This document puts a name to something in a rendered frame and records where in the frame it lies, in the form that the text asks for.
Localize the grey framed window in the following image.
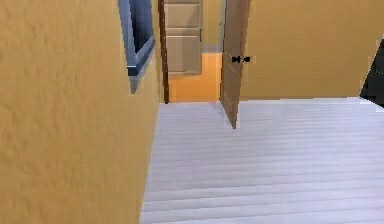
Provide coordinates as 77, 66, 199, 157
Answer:
117, 0, 156, 95

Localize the black door handle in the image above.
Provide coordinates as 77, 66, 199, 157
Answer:
231, 55, 251, 64

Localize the black furniture piece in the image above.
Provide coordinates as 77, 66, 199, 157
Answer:
359, 37, 384, 109

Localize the brown room door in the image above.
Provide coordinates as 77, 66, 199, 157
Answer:
219, 0, 252, 130

